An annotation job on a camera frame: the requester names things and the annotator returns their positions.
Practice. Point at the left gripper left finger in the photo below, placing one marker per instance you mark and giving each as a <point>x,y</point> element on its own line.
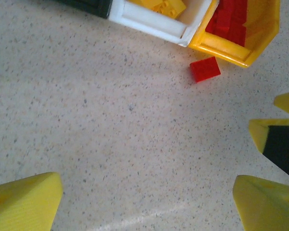
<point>24,204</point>

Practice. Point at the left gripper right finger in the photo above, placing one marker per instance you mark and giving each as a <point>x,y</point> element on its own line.
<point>269,207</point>

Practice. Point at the red lego brick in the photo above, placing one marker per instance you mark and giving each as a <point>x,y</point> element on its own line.
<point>231,6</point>
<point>204,69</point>
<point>224,20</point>
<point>238,33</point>

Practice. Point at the yellow plastic bin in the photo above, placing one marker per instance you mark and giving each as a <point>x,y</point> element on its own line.
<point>221,47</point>

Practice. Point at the white plastic bin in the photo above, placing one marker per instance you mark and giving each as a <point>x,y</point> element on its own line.
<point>149,19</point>

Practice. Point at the small orange lego brick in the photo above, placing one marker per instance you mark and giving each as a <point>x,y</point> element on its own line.
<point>144,3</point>

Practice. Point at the black plastic bin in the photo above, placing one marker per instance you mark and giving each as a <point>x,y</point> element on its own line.
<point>86,6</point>

